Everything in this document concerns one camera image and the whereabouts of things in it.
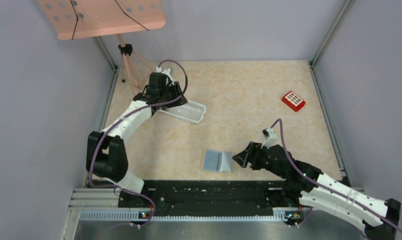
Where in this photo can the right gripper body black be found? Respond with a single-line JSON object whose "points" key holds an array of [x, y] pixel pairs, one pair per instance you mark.
{"points": [[260, 160]]}

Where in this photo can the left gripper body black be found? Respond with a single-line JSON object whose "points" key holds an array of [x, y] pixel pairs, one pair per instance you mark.
{"points": [[170, 92]]}

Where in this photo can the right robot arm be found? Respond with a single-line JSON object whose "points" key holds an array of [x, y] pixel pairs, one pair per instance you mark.
{"points": [[307, 185]]}

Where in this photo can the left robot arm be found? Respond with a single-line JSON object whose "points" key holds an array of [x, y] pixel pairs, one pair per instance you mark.
{"points": [[106, 156]]}

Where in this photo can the white plastic basket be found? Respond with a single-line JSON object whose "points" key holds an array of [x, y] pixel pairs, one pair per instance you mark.
{"points": [[192, 112]]}

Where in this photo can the red toy brick block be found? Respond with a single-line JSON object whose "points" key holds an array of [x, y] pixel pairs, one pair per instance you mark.
{"points": [[293, 101]]}

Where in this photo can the pink music stand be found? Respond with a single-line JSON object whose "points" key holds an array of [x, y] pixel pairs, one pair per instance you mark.
{"points": [[80, 19]]}

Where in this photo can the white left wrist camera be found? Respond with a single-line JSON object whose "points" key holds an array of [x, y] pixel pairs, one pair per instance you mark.
{"points": [[167, 71]]}

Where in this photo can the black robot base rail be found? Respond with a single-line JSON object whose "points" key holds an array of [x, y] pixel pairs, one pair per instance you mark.
{"points": [[210, 198]]}

